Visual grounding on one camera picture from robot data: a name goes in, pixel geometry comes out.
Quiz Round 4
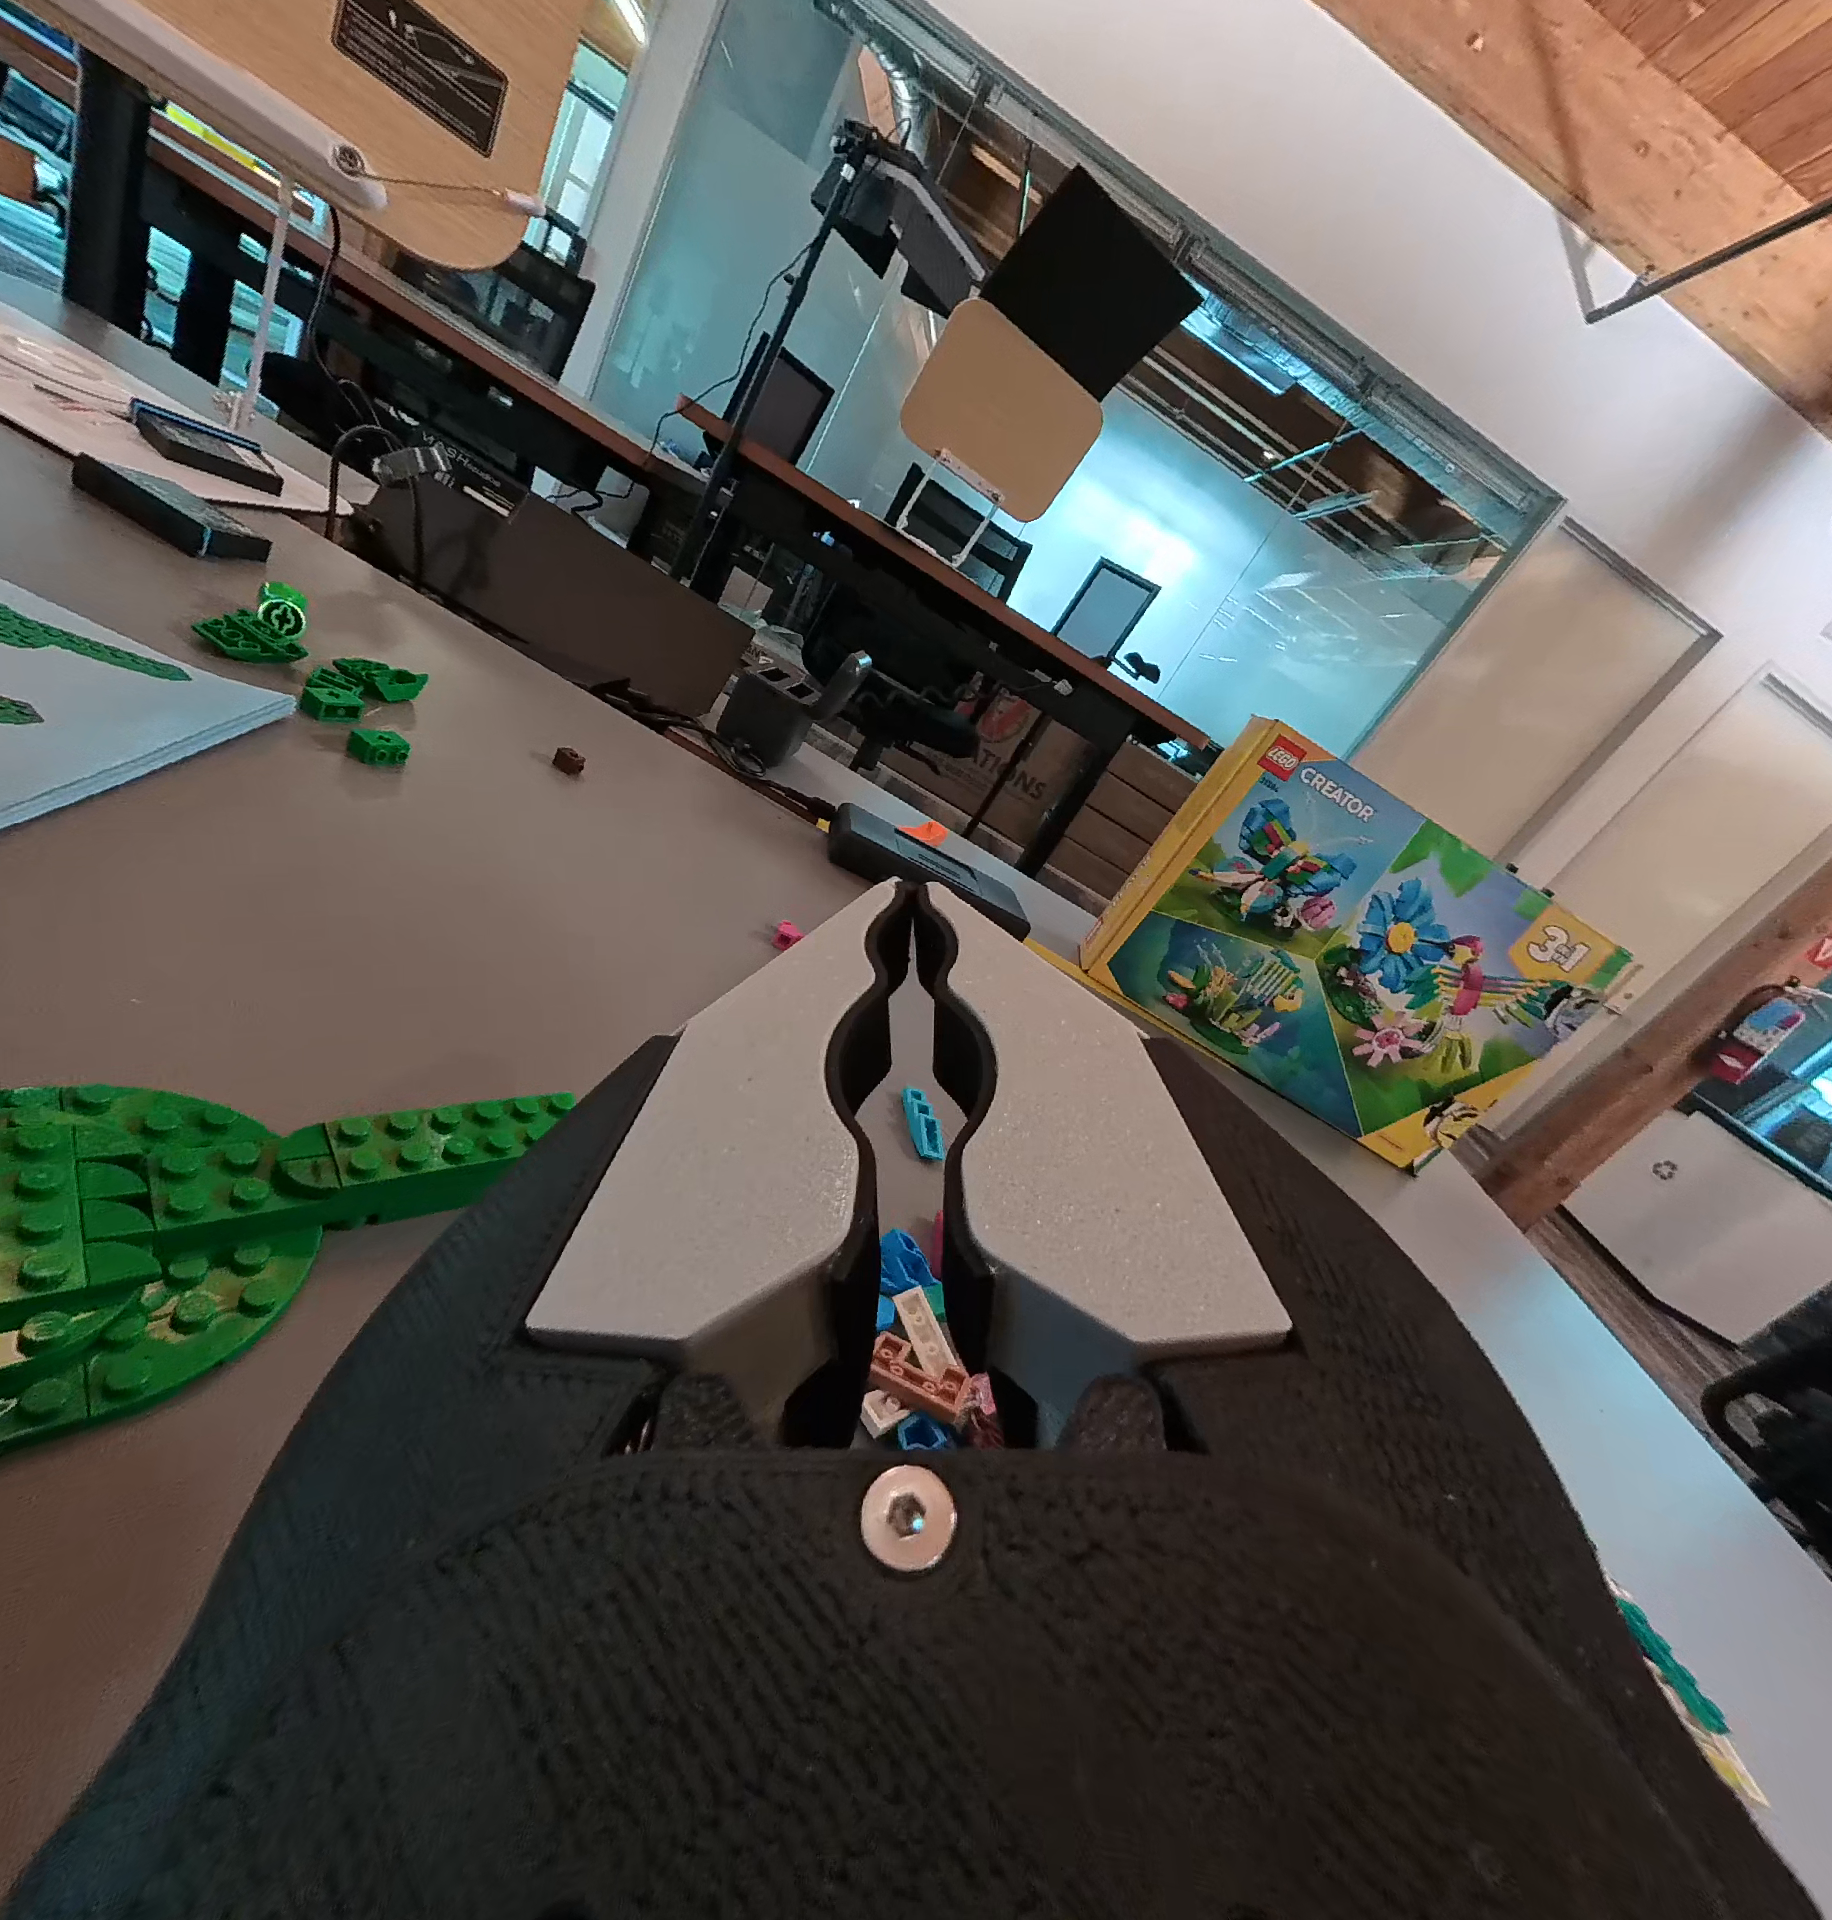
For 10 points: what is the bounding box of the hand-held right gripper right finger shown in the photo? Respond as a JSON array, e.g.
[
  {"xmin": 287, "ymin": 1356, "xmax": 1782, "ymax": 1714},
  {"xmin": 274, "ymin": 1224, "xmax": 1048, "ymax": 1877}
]
[{"xmin": 915, "ymin": 882, "xmax": 1294, "ymax": 1450}]

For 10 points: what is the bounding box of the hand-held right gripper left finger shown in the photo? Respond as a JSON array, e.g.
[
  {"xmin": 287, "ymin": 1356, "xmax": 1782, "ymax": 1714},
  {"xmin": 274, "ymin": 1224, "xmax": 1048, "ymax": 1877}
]
[{"xmin": 524, "ymin": 882, "xmax": 918, "ymax": 1444}]

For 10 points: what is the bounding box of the brown wooden desk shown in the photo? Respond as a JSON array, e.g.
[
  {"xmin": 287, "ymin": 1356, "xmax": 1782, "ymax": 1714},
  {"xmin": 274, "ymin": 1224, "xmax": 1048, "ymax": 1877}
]
[{"xmin": 674, "ymin": 392, "xmax": 1217, "ymax": 888}]

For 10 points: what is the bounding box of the dark grey desk panel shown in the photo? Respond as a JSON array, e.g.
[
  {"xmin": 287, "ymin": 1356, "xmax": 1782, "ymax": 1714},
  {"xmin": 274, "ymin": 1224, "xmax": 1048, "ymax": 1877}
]
[{"xmin": 360, "ymin": 464, "xmax": 751, "ymax": 723}]

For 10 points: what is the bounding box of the pile of mixed coloured bricks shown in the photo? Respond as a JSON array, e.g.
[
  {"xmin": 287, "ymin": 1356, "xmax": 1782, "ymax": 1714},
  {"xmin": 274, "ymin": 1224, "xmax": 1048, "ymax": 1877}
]
[{"xmin": 854, "ymin": 1221, "xmax": 1007, "ymax": 1454}]

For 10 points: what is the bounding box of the yellow toy brick box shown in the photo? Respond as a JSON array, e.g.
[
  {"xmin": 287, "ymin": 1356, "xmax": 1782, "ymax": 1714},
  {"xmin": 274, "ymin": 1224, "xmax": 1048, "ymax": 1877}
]
[{"xmin": 1082, "ymin": 717, "xmax": 1635, "ymax": 1174}]

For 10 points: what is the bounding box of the black device with orange sticker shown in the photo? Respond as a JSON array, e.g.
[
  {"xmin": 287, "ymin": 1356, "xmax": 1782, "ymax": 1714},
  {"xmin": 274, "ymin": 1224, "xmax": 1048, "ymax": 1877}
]
[{"xmin": 829, "ymin": 801, "xmax": 1034, "ymax": 938}]

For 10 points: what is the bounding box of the stack of cardboard boxes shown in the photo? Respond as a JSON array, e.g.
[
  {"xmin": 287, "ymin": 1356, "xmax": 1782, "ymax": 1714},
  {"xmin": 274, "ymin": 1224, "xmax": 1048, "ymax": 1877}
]
[{"xmin": 991, "ymin": 704, "xmax": 1207, "ymax": 905}]

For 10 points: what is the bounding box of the grey black office chair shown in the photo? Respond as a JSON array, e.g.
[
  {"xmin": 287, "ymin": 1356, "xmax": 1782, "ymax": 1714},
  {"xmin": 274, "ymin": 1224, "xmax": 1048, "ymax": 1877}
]
[{"xmin": 713, "ymin": 648, "xmax": 991, "ymax": 783}]

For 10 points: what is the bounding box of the green brick plate assembly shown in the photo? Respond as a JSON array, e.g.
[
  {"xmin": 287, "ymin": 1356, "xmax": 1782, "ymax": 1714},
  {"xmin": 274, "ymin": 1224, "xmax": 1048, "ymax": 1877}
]
[{"xmin": 0, "ymin": 1087, "xmax": 575, "ymax": 1469}]

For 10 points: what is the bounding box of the white recycling bin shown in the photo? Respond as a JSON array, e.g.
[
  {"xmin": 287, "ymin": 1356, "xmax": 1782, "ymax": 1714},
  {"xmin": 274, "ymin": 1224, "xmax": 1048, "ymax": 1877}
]
[{"xmin": 1562, "ymin": 1109, "xmax": 1832, "ymax": 1347}]

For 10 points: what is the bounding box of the black computer monitor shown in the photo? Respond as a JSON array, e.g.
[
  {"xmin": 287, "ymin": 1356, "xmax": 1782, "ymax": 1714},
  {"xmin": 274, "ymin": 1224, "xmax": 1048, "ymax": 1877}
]
[
  {"xmin": 389, "ymin": 246, "xmax": 595, "ymax": 378},
  {"xmin": 718, "ymin": 332, "xmax": 837, "ymax": 470},
  {"xmin": 1051, "ymin": 557, "xmax": 1162, "ymax": 665},
  {"xmin": 885, "ymin": 464, "xmax": 1034, "ymax": 602}
]

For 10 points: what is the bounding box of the red fire extinguisher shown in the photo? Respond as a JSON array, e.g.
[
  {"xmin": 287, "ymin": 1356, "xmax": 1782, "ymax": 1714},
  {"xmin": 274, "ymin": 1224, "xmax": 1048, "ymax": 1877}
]
[{"xmin": 1696, "ymin": 982, "xmax": 1816, "ymax": 1085}]

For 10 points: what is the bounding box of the pile of small green bricks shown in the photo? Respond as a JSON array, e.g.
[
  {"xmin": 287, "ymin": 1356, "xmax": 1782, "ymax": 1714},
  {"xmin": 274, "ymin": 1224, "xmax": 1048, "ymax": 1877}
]
[{"xmin": 191, "ymin": 582, "xmax": 430, "ymax": 771}]

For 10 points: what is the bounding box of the black mesh chair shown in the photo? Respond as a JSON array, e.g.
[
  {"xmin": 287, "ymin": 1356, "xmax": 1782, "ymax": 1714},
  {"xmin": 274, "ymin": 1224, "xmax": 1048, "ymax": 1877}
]
[{"xmin": 1699, "ymin": 1321, "xmax": 1832, "ymax": 1554}]

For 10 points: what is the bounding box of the teal brick cluster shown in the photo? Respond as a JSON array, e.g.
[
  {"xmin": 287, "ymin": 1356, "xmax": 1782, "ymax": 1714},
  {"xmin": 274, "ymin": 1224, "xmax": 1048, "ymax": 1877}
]
[{"xmin": 1609, "ymin": 1596, "xmax": 1772, "ymax": 1809}]

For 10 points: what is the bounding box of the white instruction booklet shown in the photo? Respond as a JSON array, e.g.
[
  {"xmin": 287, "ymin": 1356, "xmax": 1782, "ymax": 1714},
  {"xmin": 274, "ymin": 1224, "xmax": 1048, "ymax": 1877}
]
[{"xmin": 0, "ymin": 557, "xmax": 299, "ymax": 847}]

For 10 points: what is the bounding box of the beige rounded panel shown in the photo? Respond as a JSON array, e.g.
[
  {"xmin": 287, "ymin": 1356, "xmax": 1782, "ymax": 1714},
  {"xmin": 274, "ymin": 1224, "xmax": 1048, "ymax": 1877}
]
[{"xmin": 898, "ymin": 298, "xmax": 1107, "ymax": 528}]

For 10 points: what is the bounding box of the flat black box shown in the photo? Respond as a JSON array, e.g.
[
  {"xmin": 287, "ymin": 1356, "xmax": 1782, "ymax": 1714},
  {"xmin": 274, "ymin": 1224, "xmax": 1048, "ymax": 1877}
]
[{"xmin": 129, "ymin": 399, "xmax": 287, "ymax": 497}]

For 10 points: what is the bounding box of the black square panel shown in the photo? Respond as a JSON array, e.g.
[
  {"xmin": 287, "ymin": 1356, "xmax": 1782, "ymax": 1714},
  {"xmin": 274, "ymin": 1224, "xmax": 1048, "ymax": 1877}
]
[{"xmin": 978, "ymin": 164, "xmax": 1207, "ymax": 404}]

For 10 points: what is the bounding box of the white paper sheet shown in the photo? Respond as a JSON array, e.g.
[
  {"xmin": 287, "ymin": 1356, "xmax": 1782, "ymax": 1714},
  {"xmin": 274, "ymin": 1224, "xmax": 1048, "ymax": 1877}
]
[{"xmin": 0, "ymin": 284, "xmax": 356, "ymax": 519}]

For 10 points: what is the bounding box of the wood panel with black label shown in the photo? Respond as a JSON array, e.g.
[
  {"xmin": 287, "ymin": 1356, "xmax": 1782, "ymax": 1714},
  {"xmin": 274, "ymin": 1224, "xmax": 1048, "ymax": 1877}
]
[{"xmin": 135, "ymin": 0, "xmax": 595, "ymax": 272}]

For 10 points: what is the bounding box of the black gooseneck cable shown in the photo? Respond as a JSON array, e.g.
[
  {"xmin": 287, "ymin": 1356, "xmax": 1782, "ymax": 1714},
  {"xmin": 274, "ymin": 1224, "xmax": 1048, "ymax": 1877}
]
[{"xmin": 323, "ymin": 425, "xmax": 442, "ymax": 533}]

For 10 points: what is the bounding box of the black tripod with camera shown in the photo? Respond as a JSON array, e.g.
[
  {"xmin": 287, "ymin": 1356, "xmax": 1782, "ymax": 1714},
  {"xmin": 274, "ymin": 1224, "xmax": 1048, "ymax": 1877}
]
[{"xmin": 674, "ymin": 121, "xmax": 991, "ymax": 593}]

